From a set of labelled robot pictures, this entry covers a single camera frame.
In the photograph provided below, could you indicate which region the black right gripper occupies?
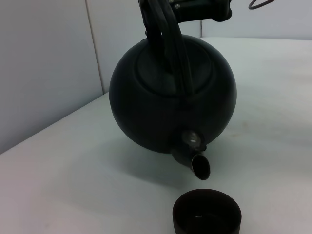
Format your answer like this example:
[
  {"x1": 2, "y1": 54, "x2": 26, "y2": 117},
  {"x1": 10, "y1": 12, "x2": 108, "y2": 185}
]
[{"x1": 174, "y1": 0, "x2": 233, "y2": 24}]

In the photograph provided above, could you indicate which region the black round teapot with handle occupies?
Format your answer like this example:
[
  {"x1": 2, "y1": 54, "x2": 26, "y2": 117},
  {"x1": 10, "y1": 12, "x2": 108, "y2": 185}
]
[{"x1": 109, "y1": 0, "x2": 237, "y2": 181}]

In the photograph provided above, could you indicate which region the small dark teacup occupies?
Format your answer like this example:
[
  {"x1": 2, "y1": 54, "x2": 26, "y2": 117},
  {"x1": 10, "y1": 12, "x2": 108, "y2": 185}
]
[{"x1": 172, "y1": 188, "x2": 243, "y2": 234}]

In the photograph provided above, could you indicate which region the right gripper cable with plug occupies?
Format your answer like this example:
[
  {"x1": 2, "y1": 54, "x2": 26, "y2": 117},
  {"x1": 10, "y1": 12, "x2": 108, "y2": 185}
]
[{"x1": 247, "y1": 0, "x2": 272, "y2": 10}]

